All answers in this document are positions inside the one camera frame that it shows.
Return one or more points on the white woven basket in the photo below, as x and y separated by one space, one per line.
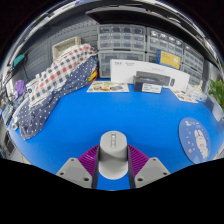
65 46

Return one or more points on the red blue checkered cloth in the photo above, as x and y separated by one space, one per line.
60 73

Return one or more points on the navy polka dot cloth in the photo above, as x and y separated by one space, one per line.
36 116

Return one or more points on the green potted plant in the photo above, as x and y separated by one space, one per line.
216 91

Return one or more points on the purple toy figure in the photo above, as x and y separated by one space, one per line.
20 87

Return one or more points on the yellow red toy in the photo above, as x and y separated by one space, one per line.
93 76

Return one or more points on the yellow cardboard box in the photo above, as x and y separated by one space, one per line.
168 59

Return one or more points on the food picture sticker sheet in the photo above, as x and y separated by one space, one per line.
106 86

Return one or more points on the small black box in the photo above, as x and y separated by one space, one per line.
140 84

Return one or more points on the teal plastic bin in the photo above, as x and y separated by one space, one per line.
18 60

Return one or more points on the grey computer mouse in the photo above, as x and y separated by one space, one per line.
113 156

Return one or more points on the white blue tissue box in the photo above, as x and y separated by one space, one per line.
199 95

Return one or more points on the round blue cartoon mouse pad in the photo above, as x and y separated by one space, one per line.
195 140

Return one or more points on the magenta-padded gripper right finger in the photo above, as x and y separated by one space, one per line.
151 170

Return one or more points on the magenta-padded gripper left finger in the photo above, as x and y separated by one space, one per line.
75 170

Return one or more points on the cartoon sticker sheet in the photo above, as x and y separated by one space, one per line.
185 96

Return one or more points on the long white keyboard box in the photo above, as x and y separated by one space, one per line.
123 71

